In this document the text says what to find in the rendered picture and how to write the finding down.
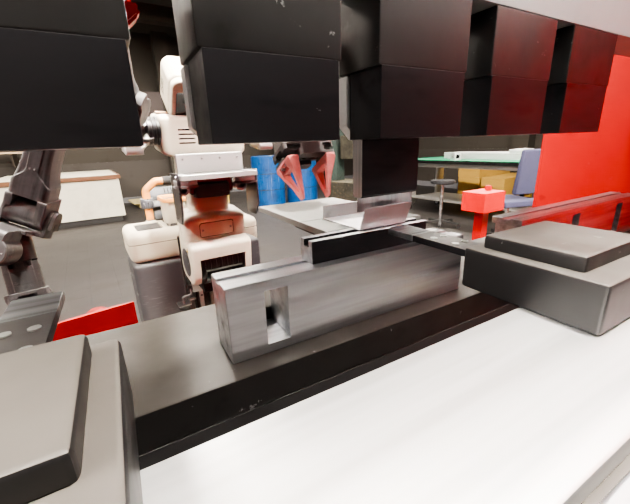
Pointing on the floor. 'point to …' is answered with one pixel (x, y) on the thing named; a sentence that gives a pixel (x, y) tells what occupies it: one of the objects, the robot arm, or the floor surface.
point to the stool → (442, 202)
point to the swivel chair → (525, 184)
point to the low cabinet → (75, 197)
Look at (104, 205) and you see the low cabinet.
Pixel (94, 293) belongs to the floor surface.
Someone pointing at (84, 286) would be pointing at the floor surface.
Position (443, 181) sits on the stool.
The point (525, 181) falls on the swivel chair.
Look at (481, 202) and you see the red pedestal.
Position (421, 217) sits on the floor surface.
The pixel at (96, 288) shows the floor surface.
